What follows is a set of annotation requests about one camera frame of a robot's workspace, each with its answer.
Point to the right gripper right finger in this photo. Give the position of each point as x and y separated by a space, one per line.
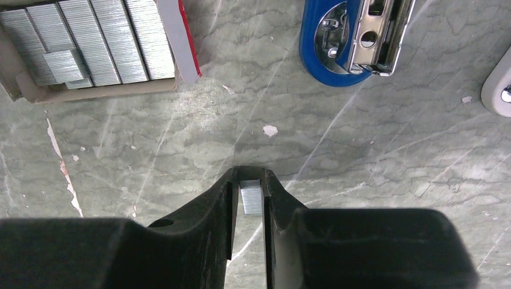
359 247

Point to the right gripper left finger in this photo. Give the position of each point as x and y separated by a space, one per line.
188 248

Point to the staple tray with staples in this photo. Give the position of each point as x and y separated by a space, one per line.
53 51

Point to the light blue small stapler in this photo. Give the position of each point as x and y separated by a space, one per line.
495 92

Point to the silver staple strip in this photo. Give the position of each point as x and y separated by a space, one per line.
251 193

